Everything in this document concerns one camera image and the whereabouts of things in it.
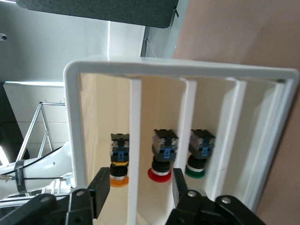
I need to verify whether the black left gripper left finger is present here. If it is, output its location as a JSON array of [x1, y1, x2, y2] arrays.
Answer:
[[0, 167, 111, 225]]

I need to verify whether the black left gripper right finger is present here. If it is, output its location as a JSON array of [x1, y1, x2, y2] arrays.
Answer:
[[165, 168, 265, 225]]

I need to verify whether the orange push button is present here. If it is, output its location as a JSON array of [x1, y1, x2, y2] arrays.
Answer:
[[109, 133, 130, 188]]

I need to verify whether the green push button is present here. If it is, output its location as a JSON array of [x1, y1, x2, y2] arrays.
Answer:
[[184, 128, 216, 179]]

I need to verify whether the red push button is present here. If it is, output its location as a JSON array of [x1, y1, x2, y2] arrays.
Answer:
[[147, 128, 179, 183]]

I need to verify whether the white drawer cabinet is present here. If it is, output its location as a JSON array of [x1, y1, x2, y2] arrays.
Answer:
[[63, 55, 300, 225]]

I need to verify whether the dark grey acoustic panel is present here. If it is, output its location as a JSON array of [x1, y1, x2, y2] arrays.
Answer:
[[15, 0, 180, 29]]

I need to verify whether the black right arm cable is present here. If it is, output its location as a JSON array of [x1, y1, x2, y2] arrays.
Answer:
[[0, 145, 71, 183]]

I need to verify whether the aluminium profile frame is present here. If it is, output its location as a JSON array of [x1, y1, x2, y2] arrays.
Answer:
[[0, 100, 71, 208]]

